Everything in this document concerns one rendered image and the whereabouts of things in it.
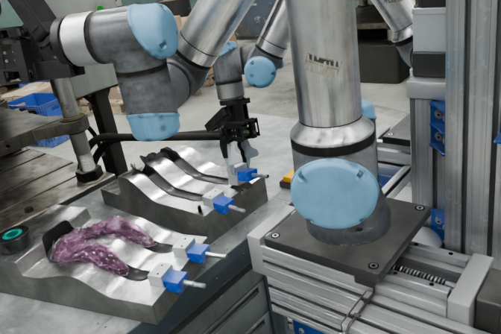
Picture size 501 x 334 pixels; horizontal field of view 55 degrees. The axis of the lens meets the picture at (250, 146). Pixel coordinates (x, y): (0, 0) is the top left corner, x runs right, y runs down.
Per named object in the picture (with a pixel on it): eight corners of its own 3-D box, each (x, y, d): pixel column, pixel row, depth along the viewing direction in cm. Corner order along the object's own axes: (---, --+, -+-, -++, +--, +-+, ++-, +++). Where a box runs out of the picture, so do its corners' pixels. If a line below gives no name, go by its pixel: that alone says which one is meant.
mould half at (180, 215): (268, 200, 149) (262, 161, 144) (209, 244, 131) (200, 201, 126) (163, 171, 181) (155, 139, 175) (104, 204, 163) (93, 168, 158)
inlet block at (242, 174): (274, 183, 135) (272, 164, 134) (263, 188, 132) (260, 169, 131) (240, 179, 144) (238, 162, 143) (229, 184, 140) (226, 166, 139)
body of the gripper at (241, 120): (243, 144, 131) (235, 100, 128) (221, 144, 136) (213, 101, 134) (261, 137, 136) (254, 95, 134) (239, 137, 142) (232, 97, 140)
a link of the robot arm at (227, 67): (237, 39, 127) (205, 45, 128) (244, 81, 129) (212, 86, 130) (240, 39, 135) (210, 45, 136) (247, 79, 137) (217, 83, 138)
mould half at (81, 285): (211, 254, 127) (203, 218, 123) (157, 325, 106) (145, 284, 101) (66, 235, 148) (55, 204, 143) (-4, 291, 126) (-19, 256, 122)
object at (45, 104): (78, 113, 493) (72, 93, 485) (46, 128, 462) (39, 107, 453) (40, 111, 523) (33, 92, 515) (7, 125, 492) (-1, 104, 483)
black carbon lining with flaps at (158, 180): (237, 185, 146) (232, 156, 142) (199, 210, 135) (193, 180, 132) (162, 165, 168) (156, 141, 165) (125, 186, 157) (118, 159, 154)
